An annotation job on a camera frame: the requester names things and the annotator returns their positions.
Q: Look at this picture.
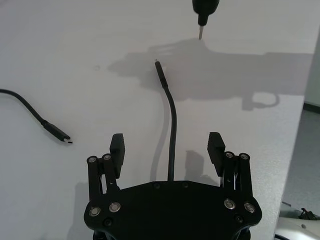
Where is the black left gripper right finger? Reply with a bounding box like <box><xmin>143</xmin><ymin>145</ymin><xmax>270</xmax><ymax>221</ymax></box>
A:
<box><xmin>206</xmin><ymin>131</ymin><xmax>252</xmax><ymax>213</ymax></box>

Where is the pale grey machine housing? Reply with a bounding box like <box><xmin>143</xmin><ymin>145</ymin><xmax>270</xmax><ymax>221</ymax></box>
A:
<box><xmin>273</xmin><ymin>199</ymin><xmax>320</xmax><ymax>240</ymax></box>

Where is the white table cloth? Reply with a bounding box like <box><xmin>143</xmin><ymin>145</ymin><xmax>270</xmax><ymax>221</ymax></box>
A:
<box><xmin>0</xmin><ymin>0</ymin><xmax>315</xmax><ymax>240</ymax></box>

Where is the black tool with steel tip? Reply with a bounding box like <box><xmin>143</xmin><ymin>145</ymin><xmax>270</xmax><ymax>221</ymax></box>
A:
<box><xmin>191</xmin><ymin>0</ymin><xmax>220</xmax><ymax>41</ymax></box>

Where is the black cable with straight plug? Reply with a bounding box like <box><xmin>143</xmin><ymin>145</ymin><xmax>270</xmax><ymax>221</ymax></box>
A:
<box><xmin>154</xmin><ymin>58</ymin><xmax>180</xmax><ymax>182</ymax></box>

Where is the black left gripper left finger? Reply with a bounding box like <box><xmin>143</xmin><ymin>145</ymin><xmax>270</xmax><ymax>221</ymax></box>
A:
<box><xmin>86</xmin><ymin>133</ymin><xmax>127</xmax><ymax>219</ymax></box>

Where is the black cable with flat plug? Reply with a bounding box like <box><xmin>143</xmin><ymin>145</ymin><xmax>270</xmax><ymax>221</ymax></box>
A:
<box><xmin>0</xmin><ymin>88</ymin><xmax>74</xmax><ymax>146</ymax></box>

